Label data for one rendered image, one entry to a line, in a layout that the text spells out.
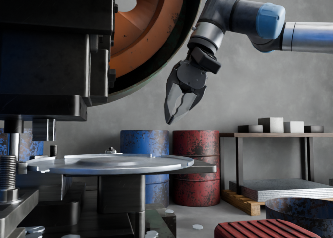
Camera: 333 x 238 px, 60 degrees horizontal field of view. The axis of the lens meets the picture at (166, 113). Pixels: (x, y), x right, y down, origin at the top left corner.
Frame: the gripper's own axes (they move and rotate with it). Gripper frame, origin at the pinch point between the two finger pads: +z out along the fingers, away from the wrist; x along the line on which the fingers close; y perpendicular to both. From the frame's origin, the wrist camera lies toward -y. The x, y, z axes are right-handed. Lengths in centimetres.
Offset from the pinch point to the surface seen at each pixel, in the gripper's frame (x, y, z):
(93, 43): 20.4, -16.0, -2.7
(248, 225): 0.1, -41.4, 11.7
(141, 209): 1.5, -14.6, 18.1
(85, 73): 19.2, -16.6, 2.4
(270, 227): -0.9, -42.6, 11.1
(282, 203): -96, 79, 2
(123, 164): 7.7, -15.6, 12.7
